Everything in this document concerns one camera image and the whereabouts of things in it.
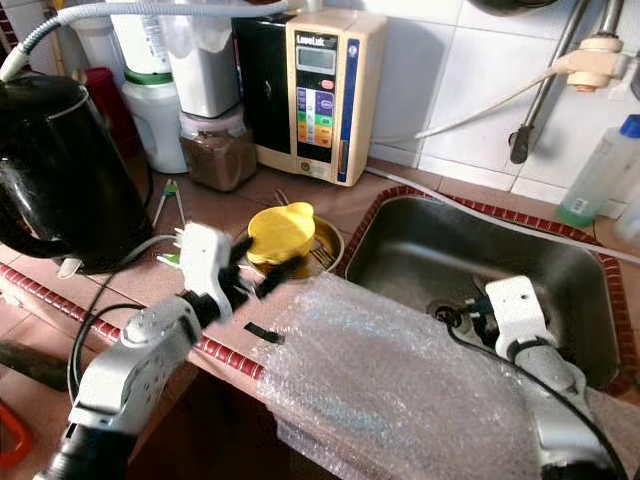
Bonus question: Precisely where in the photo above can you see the beige water diverter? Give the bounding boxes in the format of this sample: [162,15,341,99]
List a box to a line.
[552,35,631,96]

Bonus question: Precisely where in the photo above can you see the jar of brown powder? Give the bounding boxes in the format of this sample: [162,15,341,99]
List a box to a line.
[180,108,258,193]

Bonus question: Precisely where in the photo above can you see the thin white hose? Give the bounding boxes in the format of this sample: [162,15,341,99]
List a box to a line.
[370,65,566,141]

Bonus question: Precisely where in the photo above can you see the beige black water ionizer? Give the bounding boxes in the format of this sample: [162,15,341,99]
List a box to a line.
[235,8,389,188]

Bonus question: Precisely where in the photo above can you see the white labelled bottle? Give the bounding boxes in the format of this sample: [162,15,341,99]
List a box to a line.
[110,0,176,79]

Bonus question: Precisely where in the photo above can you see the metal wall pipe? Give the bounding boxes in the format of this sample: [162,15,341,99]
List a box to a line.
[508,0,626,166]

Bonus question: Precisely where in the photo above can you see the grey corrugated hose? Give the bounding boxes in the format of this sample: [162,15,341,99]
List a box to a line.
[0,0,296,83]

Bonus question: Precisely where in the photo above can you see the dark red container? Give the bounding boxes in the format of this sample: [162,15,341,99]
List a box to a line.
[85,66,136,141]

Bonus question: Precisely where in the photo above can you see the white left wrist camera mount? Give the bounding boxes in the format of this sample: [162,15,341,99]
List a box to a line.
[178,222,236,321]

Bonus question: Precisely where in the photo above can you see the frosted white container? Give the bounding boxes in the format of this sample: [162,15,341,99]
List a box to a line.
[165,5,243,119]

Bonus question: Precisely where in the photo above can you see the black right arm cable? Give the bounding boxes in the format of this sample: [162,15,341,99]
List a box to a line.
[445,315,611,471]

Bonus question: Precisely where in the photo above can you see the yellow plastic bowl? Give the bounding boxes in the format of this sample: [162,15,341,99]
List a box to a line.
[247,201,318,267]

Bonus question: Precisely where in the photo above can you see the small green tipped tongs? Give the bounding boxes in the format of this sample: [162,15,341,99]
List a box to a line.
[155,180,189,229]

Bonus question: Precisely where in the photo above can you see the steel bowl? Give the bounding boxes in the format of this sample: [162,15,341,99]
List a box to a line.
[265,215,346,279]

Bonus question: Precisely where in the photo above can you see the dark cylindrical pestle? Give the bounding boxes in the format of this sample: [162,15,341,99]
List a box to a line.
[0,342,69,393]

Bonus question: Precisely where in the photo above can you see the clear bottle with blue cap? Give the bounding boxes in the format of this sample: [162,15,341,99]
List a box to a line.
[557,113,640,229]

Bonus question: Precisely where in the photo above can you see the white jug with green lid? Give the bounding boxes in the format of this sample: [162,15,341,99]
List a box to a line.
[122,70,189,176]

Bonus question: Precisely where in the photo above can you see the black electric kettle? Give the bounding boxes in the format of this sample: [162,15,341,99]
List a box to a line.
[0,75,156,273]

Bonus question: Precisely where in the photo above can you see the steel fork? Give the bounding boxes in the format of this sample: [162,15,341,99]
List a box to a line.
[308,240,339,273]

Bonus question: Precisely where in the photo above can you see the dark hanging tray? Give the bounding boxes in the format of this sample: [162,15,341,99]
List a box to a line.
[465,0,566,16]

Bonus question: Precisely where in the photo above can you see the clear bubble wrap sheet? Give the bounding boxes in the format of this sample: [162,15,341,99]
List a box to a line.
[253,272,640,480]

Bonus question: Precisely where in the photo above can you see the large steel sink basin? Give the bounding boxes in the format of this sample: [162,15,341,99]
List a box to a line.
[345,195,626,391]

